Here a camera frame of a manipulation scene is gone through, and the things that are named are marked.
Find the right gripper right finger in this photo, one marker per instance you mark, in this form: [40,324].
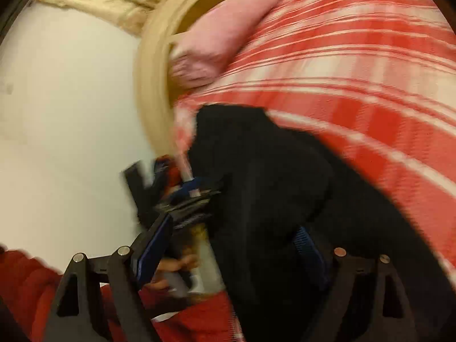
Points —
[348,290]

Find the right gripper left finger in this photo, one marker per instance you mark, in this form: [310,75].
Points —
[77,312]

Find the black pants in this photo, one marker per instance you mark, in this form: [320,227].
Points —
[271,180]

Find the red sleeve forearm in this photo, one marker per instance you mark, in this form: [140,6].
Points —
[28,288]

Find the left hand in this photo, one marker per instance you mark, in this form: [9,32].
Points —
[171,265]

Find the pink folded blanket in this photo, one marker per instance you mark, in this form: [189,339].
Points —
[206,49]

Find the cream round headboard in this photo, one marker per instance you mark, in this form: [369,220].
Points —
[155,92]

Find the red plaid bed sheet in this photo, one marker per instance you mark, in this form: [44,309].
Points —
[374,79]

